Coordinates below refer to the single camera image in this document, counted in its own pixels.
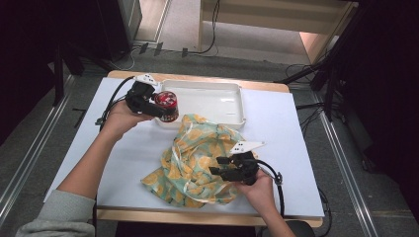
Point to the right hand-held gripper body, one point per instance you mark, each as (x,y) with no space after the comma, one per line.
(243,169)

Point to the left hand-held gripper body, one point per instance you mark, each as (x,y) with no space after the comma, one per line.
(140,97)

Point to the red can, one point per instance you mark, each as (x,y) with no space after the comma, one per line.
(167,105)

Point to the fruit print cloth bag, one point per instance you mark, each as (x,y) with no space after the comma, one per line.
(194,158)

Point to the white plastic tray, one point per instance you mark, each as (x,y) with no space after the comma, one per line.
(210,102)

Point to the person's right hand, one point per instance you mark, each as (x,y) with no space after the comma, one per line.
(262,194)

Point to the person's left hand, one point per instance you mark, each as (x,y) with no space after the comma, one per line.
(120,121)

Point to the wooden table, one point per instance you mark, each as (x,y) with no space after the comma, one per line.
(184,219)

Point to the white table board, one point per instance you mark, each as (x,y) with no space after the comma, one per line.
(283,125)

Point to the black cabinet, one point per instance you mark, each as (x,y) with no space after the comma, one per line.
(113,26)

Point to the black tripod stand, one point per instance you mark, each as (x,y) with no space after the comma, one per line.
(322,69)

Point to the light wooden shelf unit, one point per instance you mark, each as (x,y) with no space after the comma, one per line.
(263,19)

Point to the grey sleeve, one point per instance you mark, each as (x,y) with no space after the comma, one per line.
(59,217)

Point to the metal floor rail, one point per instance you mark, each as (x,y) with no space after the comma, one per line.
(33,141)
(346,174)

